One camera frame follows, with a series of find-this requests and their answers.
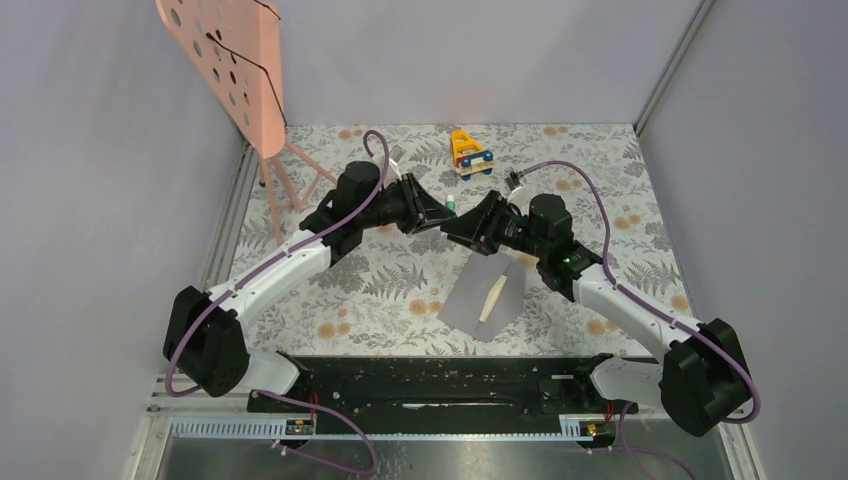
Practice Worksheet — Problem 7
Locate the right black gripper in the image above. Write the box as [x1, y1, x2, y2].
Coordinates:
[440, 190, 549, 259]

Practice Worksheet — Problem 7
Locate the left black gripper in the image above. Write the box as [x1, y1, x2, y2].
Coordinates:
[359, 173, 456, 235]

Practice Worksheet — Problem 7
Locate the grey lavender envelope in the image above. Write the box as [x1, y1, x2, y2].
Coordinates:
[437, 253, 526, 342]

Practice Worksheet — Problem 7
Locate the beige lined letter paper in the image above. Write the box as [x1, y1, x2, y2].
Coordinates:
[479, 275, 508, 323]

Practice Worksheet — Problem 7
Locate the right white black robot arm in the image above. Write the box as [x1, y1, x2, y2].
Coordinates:
[440, 191, 762, 437]

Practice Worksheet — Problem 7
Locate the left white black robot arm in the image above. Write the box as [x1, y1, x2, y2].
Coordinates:
[163, 161, 456, 411]

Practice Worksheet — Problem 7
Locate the yellow blue toy car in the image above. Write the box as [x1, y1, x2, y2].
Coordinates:
[450, 130, 494, 181]

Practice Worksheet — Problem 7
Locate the pink perforated music stand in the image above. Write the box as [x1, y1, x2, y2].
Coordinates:
[155, 0, 336, 243]

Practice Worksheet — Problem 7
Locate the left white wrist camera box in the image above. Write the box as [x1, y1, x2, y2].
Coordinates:
[389, 145, 406, 165]

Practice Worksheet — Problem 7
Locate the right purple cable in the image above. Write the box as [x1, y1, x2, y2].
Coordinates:
[506, 160, 763, 480]

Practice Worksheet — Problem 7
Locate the purple cable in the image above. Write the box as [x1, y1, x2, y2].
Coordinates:
[506, 160, 763, 480]
[164, 129, 392, 477]

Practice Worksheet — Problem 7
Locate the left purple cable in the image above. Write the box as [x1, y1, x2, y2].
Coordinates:
[164, 129, 392, 477]

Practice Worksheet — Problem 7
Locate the black cord on stand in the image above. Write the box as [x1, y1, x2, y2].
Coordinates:
[205, 0, 289, 129]

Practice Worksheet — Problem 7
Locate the white slotted cable duct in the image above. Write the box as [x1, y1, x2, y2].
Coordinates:
[170, 414, 601, 442]

